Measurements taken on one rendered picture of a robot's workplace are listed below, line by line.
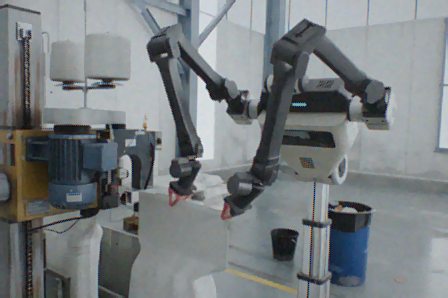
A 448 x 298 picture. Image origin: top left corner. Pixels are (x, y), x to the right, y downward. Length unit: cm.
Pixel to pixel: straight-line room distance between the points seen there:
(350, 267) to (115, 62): 273
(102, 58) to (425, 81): 828
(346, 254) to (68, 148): 267
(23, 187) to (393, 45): 870
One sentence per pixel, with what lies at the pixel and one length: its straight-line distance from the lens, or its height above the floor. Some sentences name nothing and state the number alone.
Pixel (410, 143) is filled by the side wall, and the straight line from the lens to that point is 924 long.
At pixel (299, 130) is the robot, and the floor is 136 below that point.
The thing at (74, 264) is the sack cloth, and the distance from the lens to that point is 201.
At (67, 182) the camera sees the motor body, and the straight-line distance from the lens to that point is 136.
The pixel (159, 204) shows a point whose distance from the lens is 159.
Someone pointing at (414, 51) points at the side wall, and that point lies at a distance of 937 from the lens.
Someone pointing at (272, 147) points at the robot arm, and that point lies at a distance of 116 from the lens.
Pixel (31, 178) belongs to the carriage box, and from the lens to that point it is 150.
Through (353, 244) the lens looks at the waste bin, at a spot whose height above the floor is 37.
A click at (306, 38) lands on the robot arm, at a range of 104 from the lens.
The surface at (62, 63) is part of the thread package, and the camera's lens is 166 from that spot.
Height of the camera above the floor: 140
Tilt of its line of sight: 5 degrees down
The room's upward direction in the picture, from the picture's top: 2 degrees clockwise
